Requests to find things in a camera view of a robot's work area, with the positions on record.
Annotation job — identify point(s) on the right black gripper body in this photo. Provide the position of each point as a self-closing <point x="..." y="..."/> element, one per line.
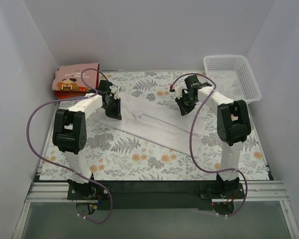
<point x="183" y="105"/>

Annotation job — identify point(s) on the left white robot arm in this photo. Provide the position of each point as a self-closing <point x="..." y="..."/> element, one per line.
<point x="70" y="133"/>

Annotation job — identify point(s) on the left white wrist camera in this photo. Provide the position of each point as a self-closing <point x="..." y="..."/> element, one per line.
<point x="115" y="93"/>

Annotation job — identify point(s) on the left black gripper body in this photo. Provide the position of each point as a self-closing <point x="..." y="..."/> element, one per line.
<point x="113" y="107"/>

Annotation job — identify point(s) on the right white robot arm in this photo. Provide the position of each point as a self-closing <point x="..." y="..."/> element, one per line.
<point x="233" y="128"/>

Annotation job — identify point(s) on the folded pink printed t shirt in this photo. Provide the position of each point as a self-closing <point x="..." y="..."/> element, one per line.
<point x="76" y="77"/>

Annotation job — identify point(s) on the white t shirt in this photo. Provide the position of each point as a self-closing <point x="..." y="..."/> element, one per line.
<point x="155" y="123"/>

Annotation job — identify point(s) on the aluminium extrusion rail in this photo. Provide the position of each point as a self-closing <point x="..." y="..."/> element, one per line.
<point x="264" y="213"/>

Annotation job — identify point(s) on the floral patterned table mat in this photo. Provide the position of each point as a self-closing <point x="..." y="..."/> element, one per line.
<point x="115" y="155"/>

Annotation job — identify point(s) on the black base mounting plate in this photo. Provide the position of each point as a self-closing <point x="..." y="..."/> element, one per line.
<point x="154" y="194"/>

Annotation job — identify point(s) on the white plastic mesh basket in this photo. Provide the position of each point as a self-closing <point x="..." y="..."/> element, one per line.
<point x="233" y="76"/>

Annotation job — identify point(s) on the folded red t shirt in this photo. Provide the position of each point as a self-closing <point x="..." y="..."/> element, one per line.
<point x="72" y="93"/>

